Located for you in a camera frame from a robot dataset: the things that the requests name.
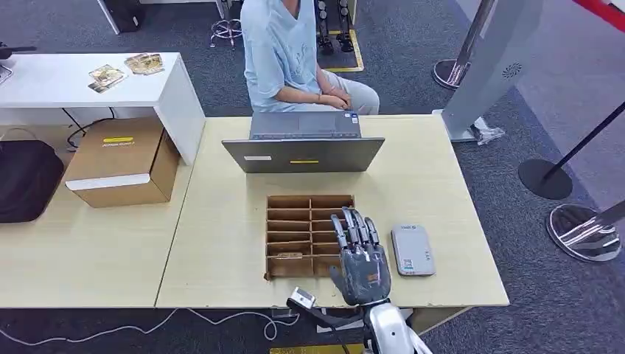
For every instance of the brown cardboard box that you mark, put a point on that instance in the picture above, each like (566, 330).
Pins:
(119, 163)

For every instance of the black robot legs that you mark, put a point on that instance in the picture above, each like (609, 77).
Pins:
(334, 29)

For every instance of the yellow-edged floor mat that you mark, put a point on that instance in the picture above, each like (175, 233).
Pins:
(349, 62)

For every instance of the chrome stanchion post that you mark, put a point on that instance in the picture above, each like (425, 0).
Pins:
(461, 49)

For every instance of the chrome stanchion with mirror base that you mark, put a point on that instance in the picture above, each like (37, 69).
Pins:
(583, 233)

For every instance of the grey device edge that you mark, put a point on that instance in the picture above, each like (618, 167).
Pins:
(4, 74)

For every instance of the person's left hand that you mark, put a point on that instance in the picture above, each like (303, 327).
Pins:
(339, 92)

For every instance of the person's right hand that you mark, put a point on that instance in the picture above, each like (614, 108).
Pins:
(342, 102)

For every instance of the printed card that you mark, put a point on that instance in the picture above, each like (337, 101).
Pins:
(106, 85)
(136, 63)
(155, 63)
(103, 73)

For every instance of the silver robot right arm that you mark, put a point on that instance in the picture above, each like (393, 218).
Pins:
(390, 330)

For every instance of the clear plastic wrap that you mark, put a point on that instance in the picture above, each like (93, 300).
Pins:
(488, 133)

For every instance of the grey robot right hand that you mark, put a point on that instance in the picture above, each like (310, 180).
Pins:
(364, 273)

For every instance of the person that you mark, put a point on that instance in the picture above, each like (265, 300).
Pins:
(278, 53)

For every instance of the chrome stool base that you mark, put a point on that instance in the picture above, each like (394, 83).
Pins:
(225, 30)

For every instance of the red barrier belt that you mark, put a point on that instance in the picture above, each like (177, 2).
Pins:
(603, 10)

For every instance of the yellow floor plate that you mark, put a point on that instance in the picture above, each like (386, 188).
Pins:
(317, 350)

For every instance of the wooden slotted card box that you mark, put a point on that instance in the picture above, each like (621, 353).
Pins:
(293, 234)

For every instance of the grey flat card reader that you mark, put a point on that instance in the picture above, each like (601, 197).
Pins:
(413, 250)

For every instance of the silver kiosk panel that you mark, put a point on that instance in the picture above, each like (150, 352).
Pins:
(493, 63)

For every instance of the white side desk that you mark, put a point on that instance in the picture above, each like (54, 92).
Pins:
(97, 88)

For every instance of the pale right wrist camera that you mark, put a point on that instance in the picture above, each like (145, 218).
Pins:
(302, 298)

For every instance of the black stanchion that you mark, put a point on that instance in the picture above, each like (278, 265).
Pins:
(544, 178)

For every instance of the grey open laptop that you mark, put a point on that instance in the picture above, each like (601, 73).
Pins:
(302, 155)

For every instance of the black bag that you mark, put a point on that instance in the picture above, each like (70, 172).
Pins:
(27, 181)

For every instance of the black cabinet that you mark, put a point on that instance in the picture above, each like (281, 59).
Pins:
(124, 14)

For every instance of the card in wooden box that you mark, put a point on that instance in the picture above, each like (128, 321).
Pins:
(289, 255)

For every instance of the black power adapter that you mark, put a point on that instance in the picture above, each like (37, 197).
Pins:
(285, 313)

